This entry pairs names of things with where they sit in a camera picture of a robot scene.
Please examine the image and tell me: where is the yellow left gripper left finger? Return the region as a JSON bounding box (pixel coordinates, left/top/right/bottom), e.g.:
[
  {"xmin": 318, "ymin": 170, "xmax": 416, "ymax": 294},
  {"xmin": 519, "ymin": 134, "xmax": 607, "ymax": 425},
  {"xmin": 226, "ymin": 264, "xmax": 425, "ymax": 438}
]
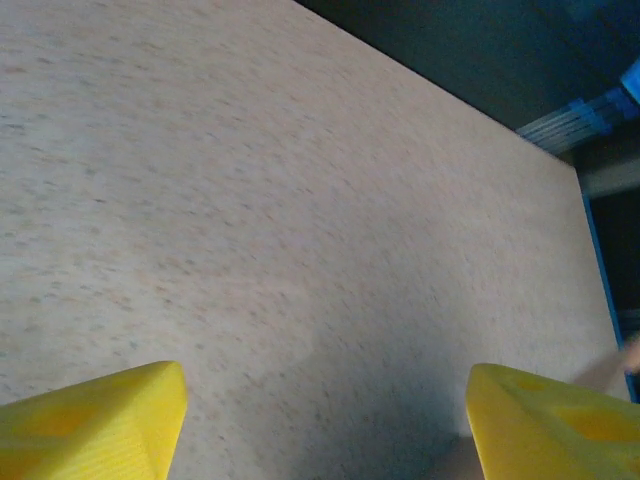
[{"xmin": 0, "ymin": 359, "xmax": 189, "ymax": 480}]

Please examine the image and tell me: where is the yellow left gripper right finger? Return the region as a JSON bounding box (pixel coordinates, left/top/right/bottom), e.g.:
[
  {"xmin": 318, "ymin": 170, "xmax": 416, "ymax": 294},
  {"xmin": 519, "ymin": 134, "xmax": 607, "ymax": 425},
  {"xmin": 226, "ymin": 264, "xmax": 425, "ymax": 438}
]
[{"xmin": 466, "ymin": 362, "xmax": 640, "ymax": 480}]

